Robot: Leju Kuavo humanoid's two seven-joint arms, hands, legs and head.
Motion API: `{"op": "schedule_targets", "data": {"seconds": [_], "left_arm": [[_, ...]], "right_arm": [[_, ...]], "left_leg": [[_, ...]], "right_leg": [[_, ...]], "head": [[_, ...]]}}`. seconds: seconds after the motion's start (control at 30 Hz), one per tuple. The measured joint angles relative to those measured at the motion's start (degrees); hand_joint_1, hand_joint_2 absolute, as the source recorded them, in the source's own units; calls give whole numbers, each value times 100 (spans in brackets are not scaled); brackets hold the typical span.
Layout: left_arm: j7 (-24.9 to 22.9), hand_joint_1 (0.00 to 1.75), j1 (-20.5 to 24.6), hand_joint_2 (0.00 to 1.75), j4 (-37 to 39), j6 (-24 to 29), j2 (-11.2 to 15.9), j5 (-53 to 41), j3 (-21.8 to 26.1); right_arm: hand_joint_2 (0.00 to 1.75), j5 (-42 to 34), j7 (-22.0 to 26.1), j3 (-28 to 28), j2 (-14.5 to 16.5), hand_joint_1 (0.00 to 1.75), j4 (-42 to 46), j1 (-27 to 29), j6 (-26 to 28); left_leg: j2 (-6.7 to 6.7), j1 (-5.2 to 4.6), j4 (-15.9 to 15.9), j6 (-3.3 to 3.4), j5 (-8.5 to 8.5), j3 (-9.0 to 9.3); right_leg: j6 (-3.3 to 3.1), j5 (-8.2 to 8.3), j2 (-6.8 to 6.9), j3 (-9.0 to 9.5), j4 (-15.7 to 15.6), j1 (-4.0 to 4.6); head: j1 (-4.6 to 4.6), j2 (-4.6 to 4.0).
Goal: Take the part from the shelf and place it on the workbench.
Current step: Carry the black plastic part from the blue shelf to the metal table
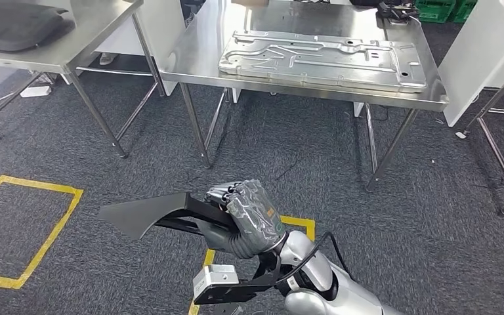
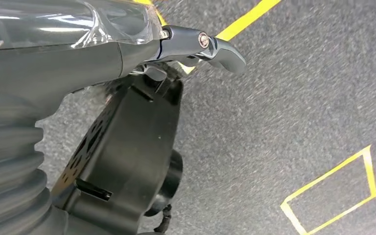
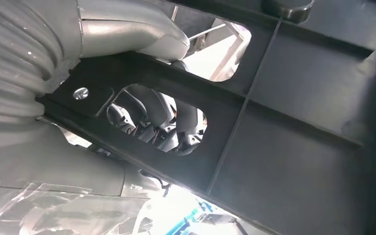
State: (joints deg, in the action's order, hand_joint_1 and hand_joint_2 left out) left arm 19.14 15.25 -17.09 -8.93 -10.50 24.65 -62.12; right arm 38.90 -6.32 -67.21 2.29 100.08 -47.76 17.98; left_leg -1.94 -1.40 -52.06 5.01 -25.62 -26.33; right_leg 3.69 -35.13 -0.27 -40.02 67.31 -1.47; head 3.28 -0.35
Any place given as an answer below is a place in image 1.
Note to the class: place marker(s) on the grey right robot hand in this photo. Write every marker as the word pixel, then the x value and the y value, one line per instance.
pixel 254 217

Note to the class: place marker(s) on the black plastic bracket part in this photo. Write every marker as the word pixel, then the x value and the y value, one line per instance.
pixel 139 215

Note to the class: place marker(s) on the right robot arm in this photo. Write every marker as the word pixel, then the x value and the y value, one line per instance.
pixel 347 291

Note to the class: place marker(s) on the steel workbench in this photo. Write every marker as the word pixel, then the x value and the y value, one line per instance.
pixel 502 160
pixel 200 56
pixel 82 34

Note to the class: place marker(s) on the yellow tape floor square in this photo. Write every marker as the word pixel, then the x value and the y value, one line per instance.
pixel 39 184
pixel 297 221

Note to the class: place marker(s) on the white desk leg panel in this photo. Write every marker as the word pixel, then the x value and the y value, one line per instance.
pixel 236 95
pixel 359 108

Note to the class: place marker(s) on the stamped sheet metal panel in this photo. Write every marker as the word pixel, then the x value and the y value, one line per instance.
pixel 321 61

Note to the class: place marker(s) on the white partition panel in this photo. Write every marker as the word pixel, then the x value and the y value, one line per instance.
pixel 165 26
pixel 482 52

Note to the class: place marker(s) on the person's shoe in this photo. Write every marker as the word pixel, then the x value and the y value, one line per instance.
pixel 109 59

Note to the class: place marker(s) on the white power strip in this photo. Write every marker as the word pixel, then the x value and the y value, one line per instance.
pixel 37 91

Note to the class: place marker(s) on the green plastic crate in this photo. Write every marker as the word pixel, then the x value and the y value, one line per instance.
pixel 465 11
pixel 434 11

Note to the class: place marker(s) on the black moulded cover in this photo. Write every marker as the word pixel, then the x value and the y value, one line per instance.
pixel 17 26

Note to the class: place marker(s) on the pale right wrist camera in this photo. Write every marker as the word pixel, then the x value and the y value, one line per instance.
pixel 215 280

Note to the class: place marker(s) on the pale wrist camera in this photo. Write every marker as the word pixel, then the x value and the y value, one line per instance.
pixel 232 310
pixel 215 280

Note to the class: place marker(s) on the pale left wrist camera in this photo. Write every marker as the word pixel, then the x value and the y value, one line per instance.
pixel 232 310

